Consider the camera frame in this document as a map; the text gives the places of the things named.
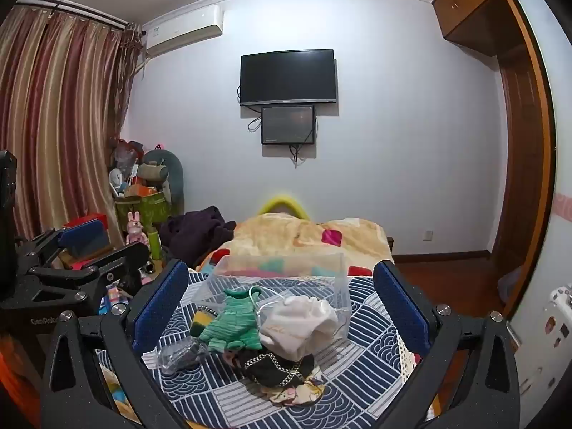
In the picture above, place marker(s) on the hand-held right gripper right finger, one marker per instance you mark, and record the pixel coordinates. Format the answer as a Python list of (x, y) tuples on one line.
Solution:
[(403, 309)]

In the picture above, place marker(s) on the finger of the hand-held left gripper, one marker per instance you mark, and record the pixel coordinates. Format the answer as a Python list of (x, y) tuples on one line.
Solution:
[(85, 234), (120, 261)]

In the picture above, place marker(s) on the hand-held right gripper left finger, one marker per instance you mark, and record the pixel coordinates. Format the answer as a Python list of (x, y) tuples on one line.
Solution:
[(160, 306)]

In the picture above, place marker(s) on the green knit garment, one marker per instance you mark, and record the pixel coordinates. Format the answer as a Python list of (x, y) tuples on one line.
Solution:
[(232, 321)]

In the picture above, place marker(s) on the white cloth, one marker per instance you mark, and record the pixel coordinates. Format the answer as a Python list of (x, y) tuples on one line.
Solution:
[(295, 326)]

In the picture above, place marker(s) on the clear plastic box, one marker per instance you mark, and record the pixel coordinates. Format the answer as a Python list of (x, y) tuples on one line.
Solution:
[(286, 283)]

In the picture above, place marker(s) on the red box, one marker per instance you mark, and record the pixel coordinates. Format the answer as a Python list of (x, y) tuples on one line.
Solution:
[(87, 222)]

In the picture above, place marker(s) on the pink rabbit toy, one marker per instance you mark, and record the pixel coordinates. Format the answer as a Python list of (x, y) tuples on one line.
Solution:
[(136, 230)]

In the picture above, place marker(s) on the green bottle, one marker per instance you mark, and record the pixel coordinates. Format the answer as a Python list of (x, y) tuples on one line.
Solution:
[(155, 243)]

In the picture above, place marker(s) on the yellow and dark sock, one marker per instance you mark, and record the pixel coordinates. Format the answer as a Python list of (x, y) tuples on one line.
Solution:
[(201, 320)]

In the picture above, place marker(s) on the clear plastic bag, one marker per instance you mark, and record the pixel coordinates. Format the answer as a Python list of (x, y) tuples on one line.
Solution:
[(178, 355)]

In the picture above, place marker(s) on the green storage bag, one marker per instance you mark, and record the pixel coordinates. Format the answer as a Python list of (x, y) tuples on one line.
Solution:
[(143, 212)]

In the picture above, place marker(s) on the blue patterned blanket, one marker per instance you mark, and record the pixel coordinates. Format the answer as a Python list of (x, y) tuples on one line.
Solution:
[(357, 366)]

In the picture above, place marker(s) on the dark purple clothing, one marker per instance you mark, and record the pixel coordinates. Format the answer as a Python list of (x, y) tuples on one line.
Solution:
[(192, 232)]

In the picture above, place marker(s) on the pile of toys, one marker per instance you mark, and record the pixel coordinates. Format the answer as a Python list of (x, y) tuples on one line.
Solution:
[(129, 170)]

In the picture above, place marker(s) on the grey-green plush toy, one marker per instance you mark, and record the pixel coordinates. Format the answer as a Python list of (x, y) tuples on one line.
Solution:
[(174, 178)]

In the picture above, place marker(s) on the striped red curtain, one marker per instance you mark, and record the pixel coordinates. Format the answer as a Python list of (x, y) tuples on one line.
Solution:
[(58, 120)]

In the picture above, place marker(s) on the yellow printed blanket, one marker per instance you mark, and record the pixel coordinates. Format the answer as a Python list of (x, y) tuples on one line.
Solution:
[(277, 237)]

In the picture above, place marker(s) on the floral cloth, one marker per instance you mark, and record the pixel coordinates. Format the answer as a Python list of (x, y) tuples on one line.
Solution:
[(295, 395)]

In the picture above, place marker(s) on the yellow headboard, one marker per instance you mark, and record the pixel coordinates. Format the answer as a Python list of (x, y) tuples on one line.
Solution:
[(281, 199)]

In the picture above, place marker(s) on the white sliding door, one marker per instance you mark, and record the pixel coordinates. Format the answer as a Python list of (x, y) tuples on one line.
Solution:
[(538, 143)]

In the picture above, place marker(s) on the small black monitor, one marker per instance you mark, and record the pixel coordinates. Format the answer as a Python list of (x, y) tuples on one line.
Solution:
[(288, 124)]

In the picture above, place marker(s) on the white air conditioner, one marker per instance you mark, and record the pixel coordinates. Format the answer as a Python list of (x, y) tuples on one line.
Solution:
[(183, 31)]

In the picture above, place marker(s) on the wooden upper cabinet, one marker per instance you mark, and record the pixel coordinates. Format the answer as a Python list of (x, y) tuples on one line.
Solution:
[(473, 4)]

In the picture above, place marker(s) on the white wall socket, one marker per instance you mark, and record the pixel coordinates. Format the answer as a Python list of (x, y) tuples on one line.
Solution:
[(427, 235)]

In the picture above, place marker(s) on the curtain rail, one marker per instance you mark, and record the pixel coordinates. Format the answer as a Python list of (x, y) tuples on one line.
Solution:
[(76, 9)]

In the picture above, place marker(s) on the black wall television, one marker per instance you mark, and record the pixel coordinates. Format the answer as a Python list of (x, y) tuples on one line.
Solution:
[(288, 76)]

